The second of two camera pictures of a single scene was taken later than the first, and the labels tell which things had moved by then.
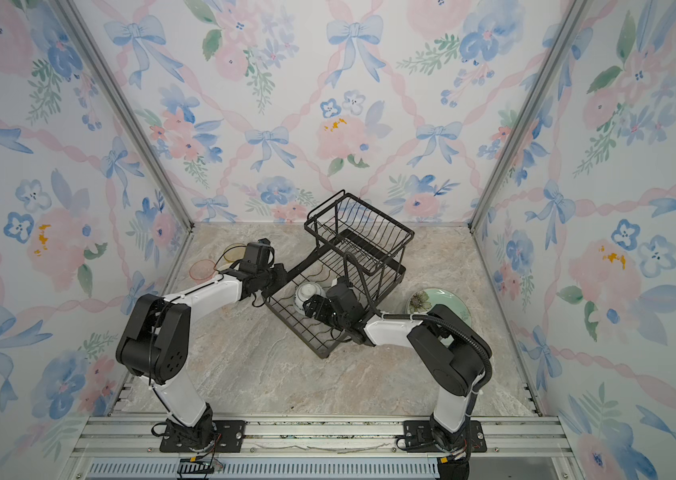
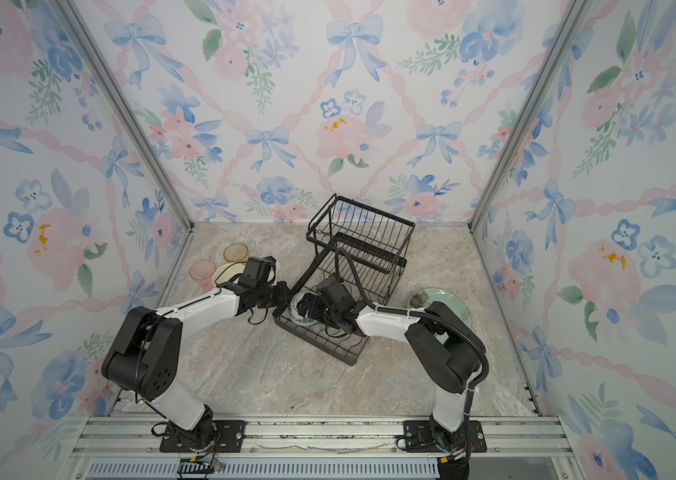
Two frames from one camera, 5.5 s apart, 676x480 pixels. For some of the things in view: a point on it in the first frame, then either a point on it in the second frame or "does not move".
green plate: (424, 299) does not move
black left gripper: (283, 277) to (285, 298)
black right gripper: (316, 302) does not move
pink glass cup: (202, 271) does not move
